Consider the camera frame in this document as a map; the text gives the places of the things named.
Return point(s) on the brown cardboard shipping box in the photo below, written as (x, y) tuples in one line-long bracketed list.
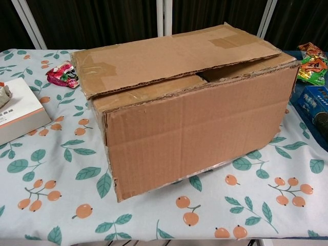
[(192, 128)]

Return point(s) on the white orange-trimmed product box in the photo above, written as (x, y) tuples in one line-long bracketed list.
[(23, 107)]

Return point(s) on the red drink pouch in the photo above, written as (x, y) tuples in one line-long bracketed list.
[(64, 74)]

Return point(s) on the floral leaf-print tablecloth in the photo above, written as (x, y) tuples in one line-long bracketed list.
[(64, 179)]

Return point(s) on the blue cookie pack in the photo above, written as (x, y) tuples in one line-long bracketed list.
[(315, 102)]

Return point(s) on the green orange snack bag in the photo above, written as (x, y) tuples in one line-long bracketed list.
[(315, 69)]

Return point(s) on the white vertical partition post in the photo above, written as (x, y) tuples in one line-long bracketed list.
[(164, 15)]

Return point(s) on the white slanted partition post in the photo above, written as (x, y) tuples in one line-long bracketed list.
[(30, 25), (265, 18)]

